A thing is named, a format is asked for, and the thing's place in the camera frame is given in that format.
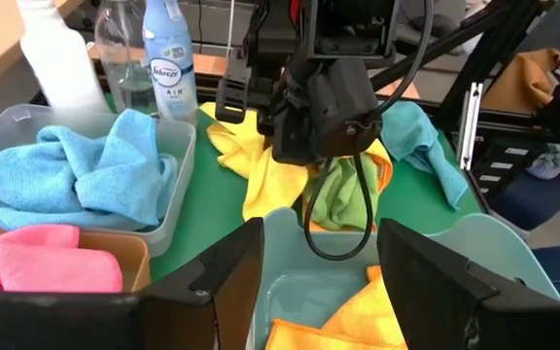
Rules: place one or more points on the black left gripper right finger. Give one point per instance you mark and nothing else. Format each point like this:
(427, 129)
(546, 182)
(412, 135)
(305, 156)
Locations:
(435, 301)

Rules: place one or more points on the teal microfiber towel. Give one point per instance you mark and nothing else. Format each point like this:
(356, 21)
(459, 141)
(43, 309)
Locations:
(421, 141)

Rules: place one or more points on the light blue aerosol can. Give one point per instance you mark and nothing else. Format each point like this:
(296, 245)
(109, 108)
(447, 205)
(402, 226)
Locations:
(170, 73)

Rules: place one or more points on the tan plastic bin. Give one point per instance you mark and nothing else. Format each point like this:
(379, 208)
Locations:
(134, 257)

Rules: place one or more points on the silver metal bracket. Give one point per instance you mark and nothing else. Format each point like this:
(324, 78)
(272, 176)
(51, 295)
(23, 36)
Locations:
(469, 126)

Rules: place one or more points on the yellow microfiber towel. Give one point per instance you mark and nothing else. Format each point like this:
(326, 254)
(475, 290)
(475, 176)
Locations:
(270, 180)

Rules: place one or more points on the clear plastic bin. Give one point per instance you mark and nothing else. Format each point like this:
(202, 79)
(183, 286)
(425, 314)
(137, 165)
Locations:
(178, 160)

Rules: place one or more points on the teal plastic basket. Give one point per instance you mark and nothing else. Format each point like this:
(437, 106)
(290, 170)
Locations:
(484, 243)

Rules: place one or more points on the pink microfiber towel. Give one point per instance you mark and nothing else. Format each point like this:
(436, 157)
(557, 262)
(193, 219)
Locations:
(42, 262)

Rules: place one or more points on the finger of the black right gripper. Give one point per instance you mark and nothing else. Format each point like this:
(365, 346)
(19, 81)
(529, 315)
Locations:
(233, 99)

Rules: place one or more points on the fuzzy grey duster head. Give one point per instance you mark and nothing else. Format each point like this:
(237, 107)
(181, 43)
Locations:
(554, 160)

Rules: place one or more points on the black labelled box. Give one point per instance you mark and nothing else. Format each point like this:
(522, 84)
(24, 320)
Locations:
(499, 165)

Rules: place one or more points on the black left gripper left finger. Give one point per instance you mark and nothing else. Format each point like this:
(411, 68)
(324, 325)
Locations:
(187, 316)

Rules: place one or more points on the clear spray bottle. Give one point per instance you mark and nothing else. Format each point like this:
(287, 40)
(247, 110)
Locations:
(124, 73)

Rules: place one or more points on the green microfiber towel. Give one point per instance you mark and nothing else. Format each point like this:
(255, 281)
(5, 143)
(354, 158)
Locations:
(343, 194)

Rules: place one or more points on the green table mat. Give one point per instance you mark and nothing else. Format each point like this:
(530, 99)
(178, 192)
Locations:
(207, 204)

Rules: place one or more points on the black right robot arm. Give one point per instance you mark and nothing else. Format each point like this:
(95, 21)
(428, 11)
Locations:
(353, 24)

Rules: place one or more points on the white spray bottle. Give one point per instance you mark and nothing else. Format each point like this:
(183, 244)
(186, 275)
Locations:
(61, 68)

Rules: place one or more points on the blue microfiber towel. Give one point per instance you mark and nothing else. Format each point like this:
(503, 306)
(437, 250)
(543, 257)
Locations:
(90, 180)

